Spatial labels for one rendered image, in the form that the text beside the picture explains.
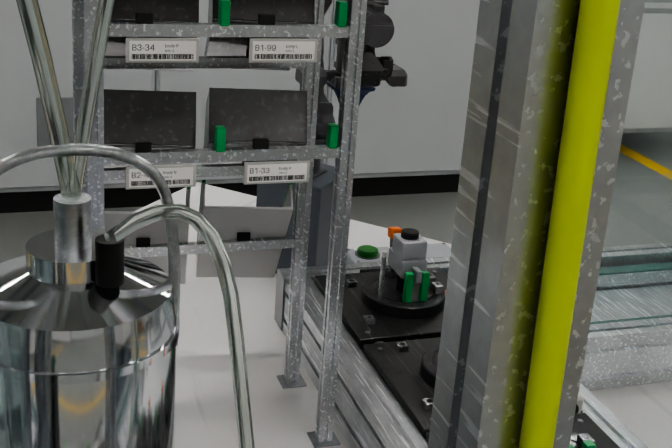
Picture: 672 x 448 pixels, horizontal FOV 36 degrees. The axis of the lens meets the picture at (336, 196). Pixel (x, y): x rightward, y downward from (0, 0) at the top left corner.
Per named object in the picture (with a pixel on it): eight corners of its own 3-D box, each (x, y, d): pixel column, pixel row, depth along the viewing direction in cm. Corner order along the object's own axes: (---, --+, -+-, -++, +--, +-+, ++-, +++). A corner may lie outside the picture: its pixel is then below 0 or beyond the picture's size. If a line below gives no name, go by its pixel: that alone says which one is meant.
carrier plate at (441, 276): (313, 286, 181) (313, 274, 180) (438, 276, 189) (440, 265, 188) (358, 351, 160) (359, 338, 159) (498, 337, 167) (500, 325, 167)
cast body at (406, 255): (387, 263, 174) (390, 224, 171) (411, 261, 175) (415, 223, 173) (405, 284, 166) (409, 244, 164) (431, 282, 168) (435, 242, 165)
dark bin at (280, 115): (201, 167, 164) (202, 120, 164) (283, 168, 166) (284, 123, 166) (208, 143, 136) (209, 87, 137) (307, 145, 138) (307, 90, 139)
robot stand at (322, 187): (286, 245, 220) (291, 156, 214) (345, 261, 215) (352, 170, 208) (252, 267, 209) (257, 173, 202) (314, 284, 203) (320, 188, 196)
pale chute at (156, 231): (103, 283, 167) (104, 258, 169) (185, 284, 169) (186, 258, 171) (93, 213, 142) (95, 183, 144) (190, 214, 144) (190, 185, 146)
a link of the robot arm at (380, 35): (335, -36, 172) (360, -25, 162) (380, -34, 175) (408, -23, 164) (330, 32, 176) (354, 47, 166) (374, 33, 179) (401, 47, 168)
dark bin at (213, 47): (204, 67, 158) (204, 20, 159) (289, 70, 160) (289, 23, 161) (212, 21, 131) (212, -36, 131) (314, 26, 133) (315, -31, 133)
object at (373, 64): (343, 43, 174) (357, 51, 168) (382, 44, 176) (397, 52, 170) (340, 78, 176) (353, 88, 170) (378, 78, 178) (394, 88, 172)
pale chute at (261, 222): (195, 277, 172) (195, 252, 174) (274, 277, 174) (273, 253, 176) (201, 208, 147) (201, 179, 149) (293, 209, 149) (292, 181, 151)
